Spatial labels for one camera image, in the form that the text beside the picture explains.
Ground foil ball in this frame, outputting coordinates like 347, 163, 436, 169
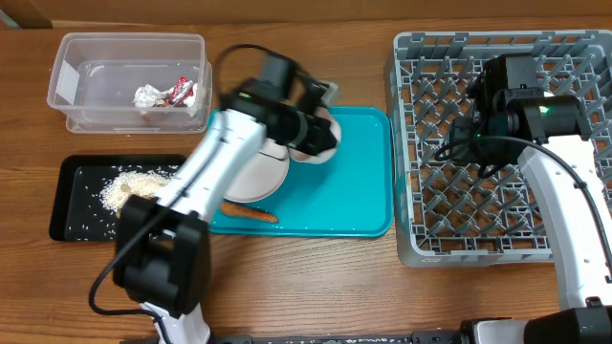
133, 84, 174, 108

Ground orange carrot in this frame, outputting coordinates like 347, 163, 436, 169
221, 202, 278, 224

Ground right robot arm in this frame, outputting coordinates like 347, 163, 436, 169
434, 54, 611, 344

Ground clear plastic bin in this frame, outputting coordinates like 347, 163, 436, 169
47, 32, 212, 134

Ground red snack wrapper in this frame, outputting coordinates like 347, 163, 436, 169
165, 76, 195, 107

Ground white tissue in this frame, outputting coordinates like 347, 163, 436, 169
184, 83, 208, 118

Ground pile of rice and food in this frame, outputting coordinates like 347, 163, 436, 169
99, 171, 170, 212

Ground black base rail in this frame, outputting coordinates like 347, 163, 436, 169
213, 330, 470, 344

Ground grey dishwasher rack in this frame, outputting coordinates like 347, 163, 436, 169
384, 30, 611, 268

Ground pink bowl with food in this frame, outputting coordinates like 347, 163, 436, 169
288, 107, 341, 164

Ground pink plate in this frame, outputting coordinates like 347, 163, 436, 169
225, 140, 290, 203

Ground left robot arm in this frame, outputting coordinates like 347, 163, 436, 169
104, 53, 340, 343

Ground teal serving tray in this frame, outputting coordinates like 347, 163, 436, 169
210, 106, 393, 238

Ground black tray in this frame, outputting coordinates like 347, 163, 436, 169
49, 154, 186, 242

